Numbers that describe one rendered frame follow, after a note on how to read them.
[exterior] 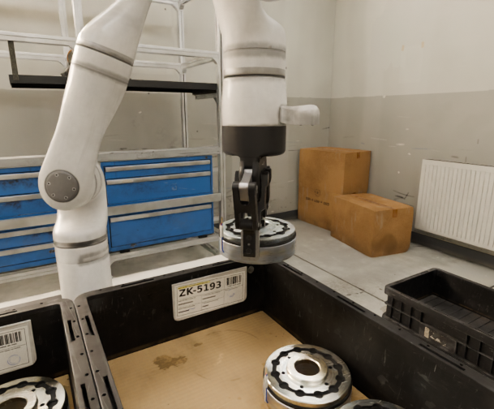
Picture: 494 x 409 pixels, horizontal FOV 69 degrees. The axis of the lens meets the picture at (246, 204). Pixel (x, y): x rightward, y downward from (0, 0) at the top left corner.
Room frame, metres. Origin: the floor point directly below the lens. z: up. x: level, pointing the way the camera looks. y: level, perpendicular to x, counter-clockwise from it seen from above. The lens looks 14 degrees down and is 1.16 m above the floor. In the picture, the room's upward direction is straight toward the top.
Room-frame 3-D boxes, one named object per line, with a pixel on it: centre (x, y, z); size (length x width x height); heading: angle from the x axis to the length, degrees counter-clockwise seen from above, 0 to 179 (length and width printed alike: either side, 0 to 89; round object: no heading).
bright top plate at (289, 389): (0.36, -0.07, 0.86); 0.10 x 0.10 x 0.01
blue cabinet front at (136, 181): (2.28, 0.54, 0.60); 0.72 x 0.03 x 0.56; 121
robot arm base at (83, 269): (0.64, 0.31, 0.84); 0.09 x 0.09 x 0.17; 20
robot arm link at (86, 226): (0.65, 0.31, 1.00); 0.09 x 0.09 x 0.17; 7
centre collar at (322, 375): (0.36, -0.07, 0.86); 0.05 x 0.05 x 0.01
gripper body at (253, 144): (0.43, -0.01, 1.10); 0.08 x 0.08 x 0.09
